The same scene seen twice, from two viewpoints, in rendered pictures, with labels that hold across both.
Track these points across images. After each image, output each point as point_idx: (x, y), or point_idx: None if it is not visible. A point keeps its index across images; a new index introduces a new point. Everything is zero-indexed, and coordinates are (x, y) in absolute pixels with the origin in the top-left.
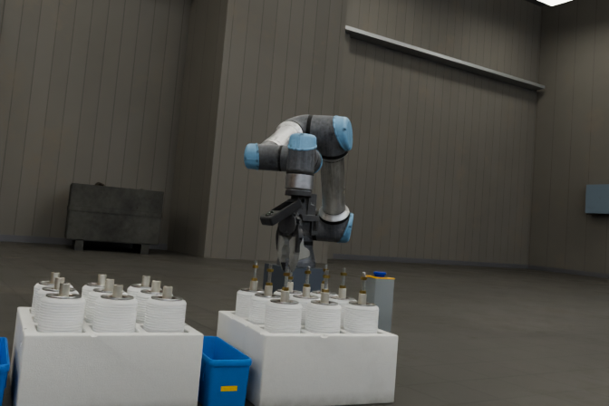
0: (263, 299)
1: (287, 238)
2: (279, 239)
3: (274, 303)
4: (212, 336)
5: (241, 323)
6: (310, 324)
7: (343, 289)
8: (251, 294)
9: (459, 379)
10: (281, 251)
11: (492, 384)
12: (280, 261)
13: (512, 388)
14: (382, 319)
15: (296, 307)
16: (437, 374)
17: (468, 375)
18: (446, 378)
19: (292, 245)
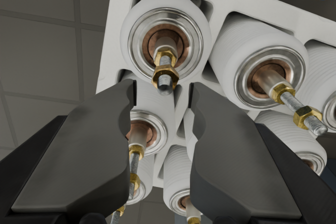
0: (249, 44)
1: (208, 217)
2: (265, 175)
3: (159, 4)
4: None
5: None
6: (139, 81)
7: (188, 216)
8: (333, 78)
9: (145, 210)
10: (206, 114)
11: (123, 217)
12: (198, 86)
13: (109, 220)
14: (178, 220)
15: (120, 48)
16: (164, 207)
17: (151, 221)
18: (152, 205)
19: (85, 144)
